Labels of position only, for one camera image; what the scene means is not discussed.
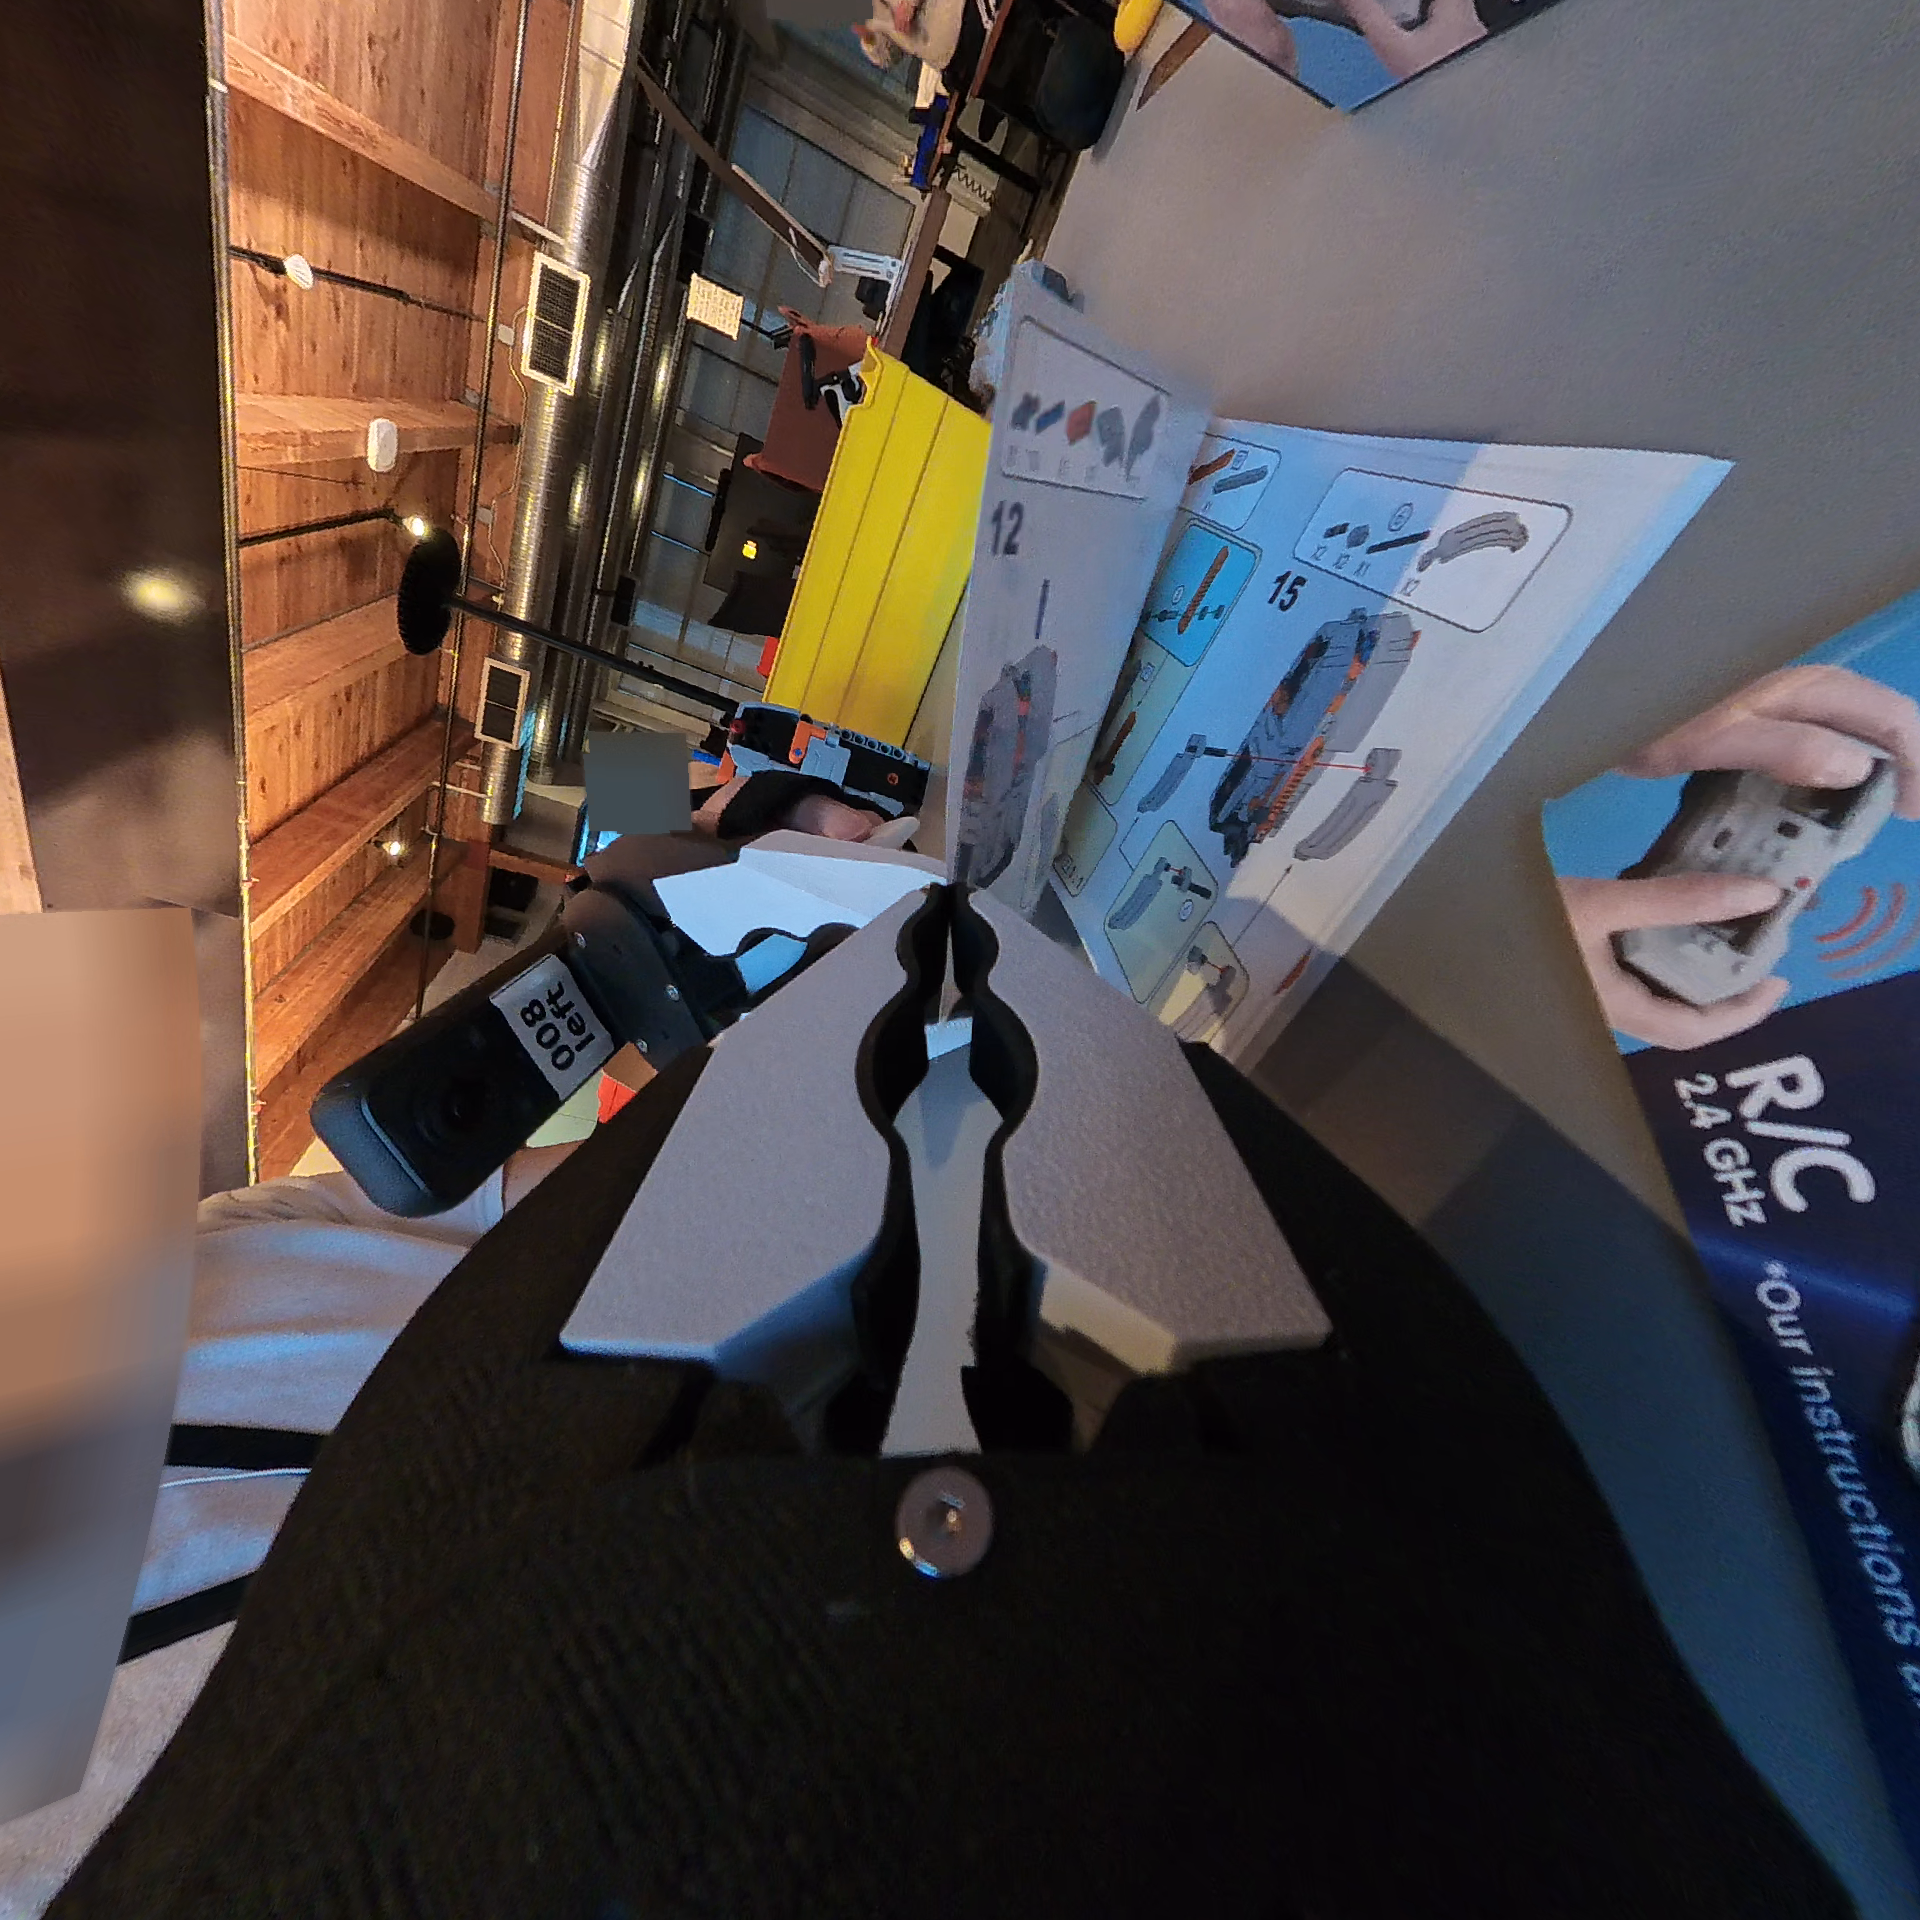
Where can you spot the person's light shirt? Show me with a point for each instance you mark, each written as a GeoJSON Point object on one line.
{"type": "Point", "coordinates": [301, 1321]}

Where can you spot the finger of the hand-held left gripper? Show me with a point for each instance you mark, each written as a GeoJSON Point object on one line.
{"type": "Point", "coordinates": [779, 901]}
{"type": "Point", "coordinates": [856, 871]}

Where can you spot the grey desk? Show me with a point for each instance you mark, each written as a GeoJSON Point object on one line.
{"type": "Point", "coordinates": [1351, 271]}

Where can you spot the yellow plastic bin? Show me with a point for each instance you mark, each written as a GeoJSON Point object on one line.
{"type": "Point", "coordinates": [885, 570]}

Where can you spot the partly built toy robot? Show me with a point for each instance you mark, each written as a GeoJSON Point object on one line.
{"type": "Point", "coordinates": [811, 742]}

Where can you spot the white instruction booklet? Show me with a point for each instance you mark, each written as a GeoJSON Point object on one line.
{"type": "Point", "coordinates": [1440, 630]}

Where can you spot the silver ventilation duct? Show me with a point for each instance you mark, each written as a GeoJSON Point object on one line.
{"type": "Point", "coordinates": [563, 496]}

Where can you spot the blue instruction leaflet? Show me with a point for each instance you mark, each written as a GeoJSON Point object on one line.
{"type": "Point", "coordinates": [1769, 1351]}

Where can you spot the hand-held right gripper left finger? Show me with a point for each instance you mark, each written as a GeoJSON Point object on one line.
{"type": "Point", "coordinates": [751, 1201]}

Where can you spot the person's left hand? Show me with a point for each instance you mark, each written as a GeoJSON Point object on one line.
{"type": "Point", "coordinates": [856, 824]}

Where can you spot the white ceiling vent panel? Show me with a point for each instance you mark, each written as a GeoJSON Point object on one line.
{"type": "Point", "coordinates": [503, 702]}
{"type": "Point", "coordinates": [557, 319]}

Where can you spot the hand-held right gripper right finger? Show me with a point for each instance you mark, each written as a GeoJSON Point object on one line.
{"type": "Point", "coordinates": [1155, 1201]}

